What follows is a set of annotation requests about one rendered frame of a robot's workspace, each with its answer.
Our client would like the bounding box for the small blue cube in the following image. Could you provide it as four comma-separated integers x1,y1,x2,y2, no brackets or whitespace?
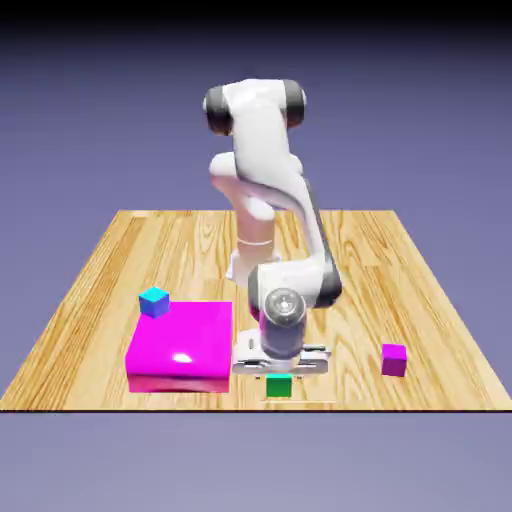
138,286,171,320

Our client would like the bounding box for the small green cube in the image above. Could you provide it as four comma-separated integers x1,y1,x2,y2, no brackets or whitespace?
265,373,294,399

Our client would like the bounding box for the small purple cube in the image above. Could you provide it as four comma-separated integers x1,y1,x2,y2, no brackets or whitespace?
380,343,408,378

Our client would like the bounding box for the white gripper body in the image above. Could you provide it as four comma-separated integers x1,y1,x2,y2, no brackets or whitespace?
232,329,332,376

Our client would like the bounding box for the large magenta box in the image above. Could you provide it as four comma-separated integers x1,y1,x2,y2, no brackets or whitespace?
124,300,234,394

